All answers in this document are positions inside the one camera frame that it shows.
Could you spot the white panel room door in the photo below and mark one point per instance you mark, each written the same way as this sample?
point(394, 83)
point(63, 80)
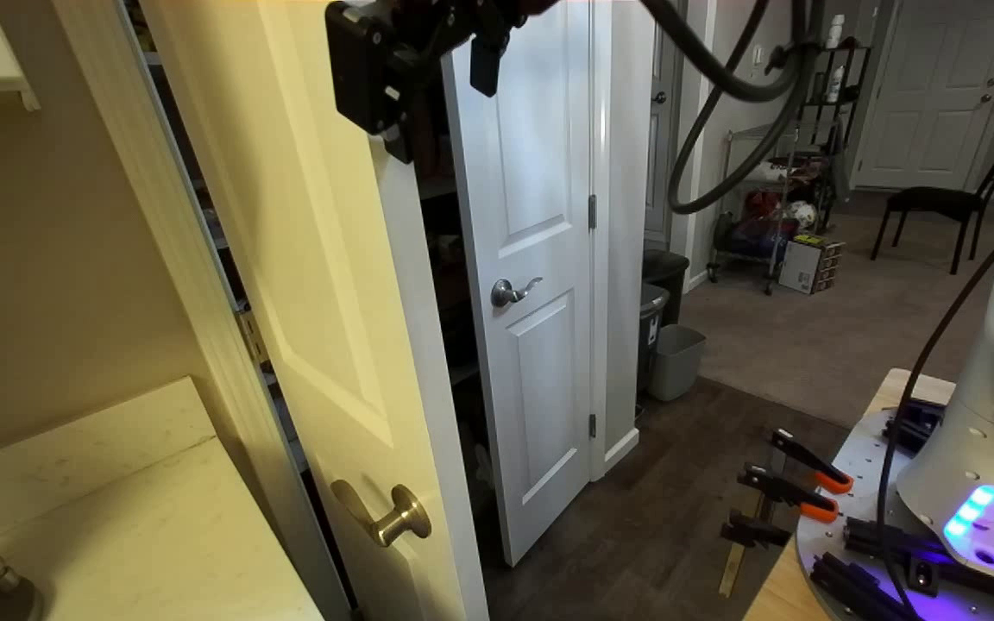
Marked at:
point(933, 90)

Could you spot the cardboard box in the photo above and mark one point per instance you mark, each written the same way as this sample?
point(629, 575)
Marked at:
point(809, 262)

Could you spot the metal door hinge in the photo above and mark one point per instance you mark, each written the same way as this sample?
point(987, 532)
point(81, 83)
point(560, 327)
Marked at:
point(591, 426)
point(591, 212)
point(254, 340)

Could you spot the black mounting bracket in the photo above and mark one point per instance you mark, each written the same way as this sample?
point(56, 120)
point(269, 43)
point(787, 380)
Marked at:
point(911, 545)
point(861, 587)
point(911, 426)

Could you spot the black metal storage rack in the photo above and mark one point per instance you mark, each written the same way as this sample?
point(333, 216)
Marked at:
point(779, 194)

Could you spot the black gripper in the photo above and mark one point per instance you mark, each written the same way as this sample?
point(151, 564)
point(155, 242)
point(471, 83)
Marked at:
point(369, 63)

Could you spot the black trash can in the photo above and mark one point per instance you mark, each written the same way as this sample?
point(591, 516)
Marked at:
point(669, 279)

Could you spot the small grey waste bin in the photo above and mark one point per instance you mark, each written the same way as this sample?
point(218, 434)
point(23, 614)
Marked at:
point(679, 363)

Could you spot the white panel pantry door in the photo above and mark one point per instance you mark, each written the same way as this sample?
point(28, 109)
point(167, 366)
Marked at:
point(537, 380)
point(326, 299)

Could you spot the white wall light switch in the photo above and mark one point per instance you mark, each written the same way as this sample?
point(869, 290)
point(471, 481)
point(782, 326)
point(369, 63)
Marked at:
point(757, 51)

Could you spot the black orange bar clamp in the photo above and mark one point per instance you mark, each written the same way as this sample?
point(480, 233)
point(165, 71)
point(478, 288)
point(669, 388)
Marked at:
point(809, 453)
point(793, 489)

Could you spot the black wooden chair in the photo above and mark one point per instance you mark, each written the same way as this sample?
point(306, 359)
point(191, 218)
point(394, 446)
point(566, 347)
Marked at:
point(947, 202)

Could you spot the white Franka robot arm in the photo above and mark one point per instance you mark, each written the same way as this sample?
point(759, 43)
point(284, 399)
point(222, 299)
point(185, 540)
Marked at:
point(981, 434)

